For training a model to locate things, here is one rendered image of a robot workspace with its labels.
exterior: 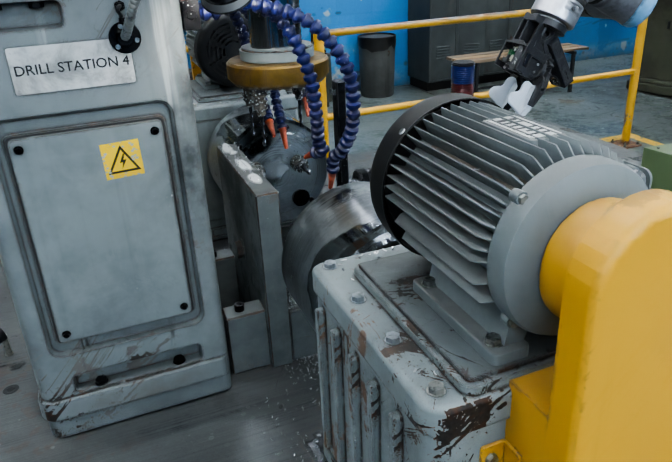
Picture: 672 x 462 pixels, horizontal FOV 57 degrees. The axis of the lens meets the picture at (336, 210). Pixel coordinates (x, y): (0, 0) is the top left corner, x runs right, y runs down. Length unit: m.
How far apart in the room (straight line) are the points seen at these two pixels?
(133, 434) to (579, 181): 0.83
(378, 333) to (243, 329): 0.54
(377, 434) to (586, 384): 0.26
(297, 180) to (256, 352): 0.44
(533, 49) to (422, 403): 0.86
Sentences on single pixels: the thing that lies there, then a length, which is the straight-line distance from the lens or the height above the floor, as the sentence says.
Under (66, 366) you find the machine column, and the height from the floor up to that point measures 0.94.
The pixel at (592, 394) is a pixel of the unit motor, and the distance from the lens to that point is 0.51.
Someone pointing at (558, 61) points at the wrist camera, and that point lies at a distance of 1.35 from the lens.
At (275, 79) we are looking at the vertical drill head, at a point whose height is 1.31.
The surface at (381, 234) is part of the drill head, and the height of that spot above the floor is 1.15.
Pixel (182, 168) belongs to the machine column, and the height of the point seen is 1.22.
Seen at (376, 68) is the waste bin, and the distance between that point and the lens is 6.38.
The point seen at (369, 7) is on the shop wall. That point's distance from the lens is 6.71.
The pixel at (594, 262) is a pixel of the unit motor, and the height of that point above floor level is 1.31.
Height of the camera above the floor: 1.52
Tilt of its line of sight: 24 degrees down
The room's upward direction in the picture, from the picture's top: 3 degrees counter-clockwise
